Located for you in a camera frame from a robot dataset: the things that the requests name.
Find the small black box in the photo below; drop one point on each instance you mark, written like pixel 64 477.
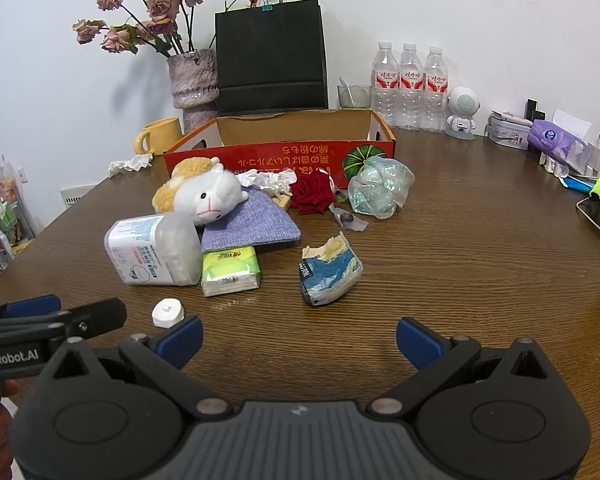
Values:
pixel 541 114
pixel 531 107

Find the crumpled white tissue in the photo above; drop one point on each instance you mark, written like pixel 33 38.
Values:
pixel 270 180
pixel 130 164

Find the white wall socket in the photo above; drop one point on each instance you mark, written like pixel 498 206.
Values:
pixel 77 195

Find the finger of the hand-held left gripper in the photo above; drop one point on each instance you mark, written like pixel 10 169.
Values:
pixel 32 306
pixel 97 316

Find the red rose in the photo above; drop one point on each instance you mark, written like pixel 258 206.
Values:
pixel 312 192

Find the purple tissue pack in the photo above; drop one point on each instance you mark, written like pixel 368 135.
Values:
pixel 555 140

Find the white plastic jar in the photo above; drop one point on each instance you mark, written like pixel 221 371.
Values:
pixel 150 250

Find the small white trinkets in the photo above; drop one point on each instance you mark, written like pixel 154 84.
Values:
pixel 555 165

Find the small clear plastic packet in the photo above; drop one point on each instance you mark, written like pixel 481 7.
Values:
pixel 349 220

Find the white and tan plush hamster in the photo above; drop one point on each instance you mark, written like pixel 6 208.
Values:
pixel 205 191

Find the yellow mug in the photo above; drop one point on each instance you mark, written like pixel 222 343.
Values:
pixel 162 135

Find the display rack with packets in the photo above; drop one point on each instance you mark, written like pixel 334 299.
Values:
pixel 0 220

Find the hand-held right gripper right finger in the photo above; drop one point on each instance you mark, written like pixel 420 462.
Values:
pixel 417 342

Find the white robot figure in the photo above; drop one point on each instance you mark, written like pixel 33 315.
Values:
pixel 464 105

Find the clear water bottle red label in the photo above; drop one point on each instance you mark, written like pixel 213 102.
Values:
pixel 436 92
pixel 385 90
pixel 411 91

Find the orange cardboard box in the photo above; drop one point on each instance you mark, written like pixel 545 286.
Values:
pixel 260 156

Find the green binder clip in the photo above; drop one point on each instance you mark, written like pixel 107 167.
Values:
pixel 268 6

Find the purple textured ceramic vase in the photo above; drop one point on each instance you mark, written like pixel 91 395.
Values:
pixel 192 85

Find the green tissue pack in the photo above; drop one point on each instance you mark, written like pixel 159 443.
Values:
pixel 230 271

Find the purple cloth pouch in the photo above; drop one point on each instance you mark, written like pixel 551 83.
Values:
pixel 260 226

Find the torn blue tissue pack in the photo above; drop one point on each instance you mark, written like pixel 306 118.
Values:
pixel 330 271

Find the clear glass cup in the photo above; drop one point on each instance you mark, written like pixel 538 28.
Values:
pixel 360 96

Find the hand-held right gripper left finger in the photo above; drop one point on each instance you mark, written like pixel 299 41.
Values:
pixel 182 341

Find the small wooden block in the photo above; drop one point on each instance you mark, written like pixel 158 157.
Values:
pixel 282 202

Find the dried pink rose bouquet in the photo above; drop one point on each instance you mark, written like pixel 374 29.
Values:
pixel 160 7

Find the grey tin box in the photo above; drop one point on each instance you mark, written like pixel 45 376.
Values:
pixel 505 130

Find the white spoon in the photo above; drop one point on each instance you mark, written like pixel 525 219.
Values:
pixel 346 91

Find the clear plastic bag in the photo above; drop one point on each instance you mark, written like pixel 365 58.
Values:
pixel 380 186

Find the black paper bag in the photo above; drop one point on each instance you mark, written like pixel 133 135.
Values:
pixel 270 50

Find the white round cap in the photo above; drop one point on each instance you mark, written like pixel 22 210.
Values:
pixel 167 313

